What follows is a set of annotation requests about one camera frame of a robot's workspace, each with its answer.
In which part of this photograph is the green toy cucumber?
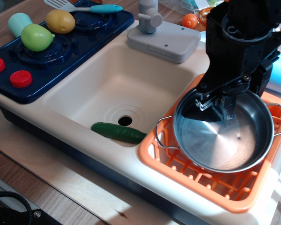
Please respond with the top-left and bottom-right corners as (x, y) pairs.
(90, 122), (147, 144)

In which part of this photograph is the red stove knob right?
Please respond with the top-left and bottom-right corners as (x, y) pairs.
(9, 70), (33, 88)

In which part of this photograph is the orange toy fruit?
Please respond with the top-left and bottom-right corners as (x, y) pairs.
(182, 14), (198, 29)

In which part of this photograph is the yellow-brown toy potato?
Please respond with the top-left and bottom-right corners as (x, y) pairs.
(45, 9), (75, 34)

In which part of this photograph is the mint green plastic cup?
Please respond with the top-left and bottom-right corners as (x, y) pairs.
(7, 13), (33, 38)

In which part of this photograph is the green toy pear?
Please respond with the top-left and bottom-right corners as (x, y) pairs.
(21, 23), (55, 52)

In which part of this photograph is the cream toy sink unit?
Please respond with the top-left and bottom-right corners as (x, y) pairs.
(0, 23), (281, 225)

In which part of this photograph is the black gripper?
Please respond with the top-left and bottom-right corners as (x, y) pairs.
(195, 0), (281, 120)

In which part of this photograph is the stainless steel pan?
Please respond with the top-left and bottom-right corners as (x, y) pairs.
(165, 87), (281, 173)

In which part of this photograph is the grey toy faucet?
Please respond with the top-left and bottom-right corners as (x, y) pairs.
(127, 0), (201, 63)

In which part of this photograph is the dark blue toy stove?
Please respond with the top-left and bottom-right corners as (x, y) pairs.
(0, 10), (134, 104)

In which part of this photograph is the orange plastic drying rack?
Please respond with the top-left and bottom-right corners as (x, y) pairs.
(138, 73), (281, 214)

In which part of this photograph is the light blue plastic cup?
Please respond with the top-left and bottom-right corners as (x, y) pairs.
(266, 52), (281, 97)

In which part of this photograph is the spatula with blue handle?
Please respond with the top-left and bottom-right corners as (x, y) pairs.
(44, 0), (123, 14)

